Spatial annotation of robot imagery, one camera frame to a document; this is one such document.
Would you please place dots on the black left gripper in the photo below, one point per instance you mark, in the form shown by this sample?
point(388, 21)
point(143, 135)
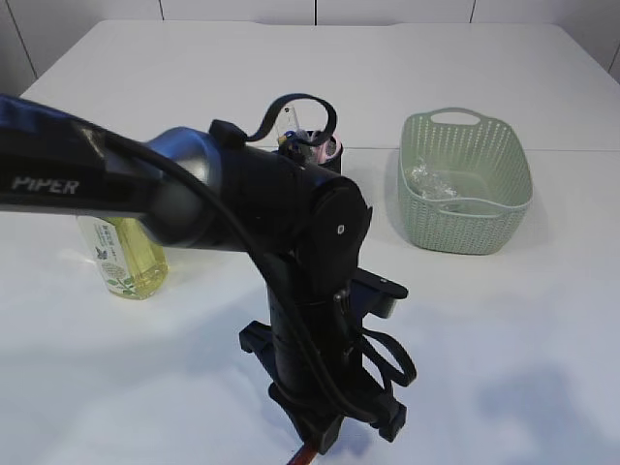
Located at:
point(325, 366)

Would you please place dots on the red marker pen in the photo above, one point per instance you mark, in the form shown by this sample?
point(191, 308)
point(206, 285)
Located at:
point(306, 454)

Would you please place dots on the yellow tea plastic bottle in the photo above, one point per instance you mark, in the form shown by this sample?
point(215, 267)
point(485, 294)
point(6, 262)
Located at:
point(131, 264)

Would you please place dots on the clear plastic sheet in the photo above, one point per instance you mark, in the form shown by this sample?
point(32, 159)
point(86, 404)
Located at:
point(449, 190)

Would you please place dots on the pink purple scissors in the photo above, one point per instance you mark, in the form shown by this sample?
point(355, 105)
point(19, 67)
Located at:
point(328, 150)

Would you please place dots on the clear plastic ruler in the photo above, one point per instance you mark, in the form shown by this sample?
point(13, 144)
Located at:
point(286, 120)

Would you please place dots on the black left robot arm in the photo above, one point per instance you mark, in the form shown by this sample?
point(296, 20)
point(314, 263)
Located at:
point(301, 225)

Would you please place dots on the black mesh pen holder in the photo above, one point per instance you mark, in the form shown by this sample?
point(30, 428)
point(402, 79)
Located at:
point(306, 155)

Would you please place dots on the green plastic woven basket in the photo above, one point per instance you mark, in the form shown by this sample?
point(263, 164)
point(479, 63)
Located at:
point(491, 152)

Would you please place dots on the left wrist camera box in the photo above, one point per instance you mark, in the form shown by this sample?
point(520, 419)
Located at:
point(374, 294)

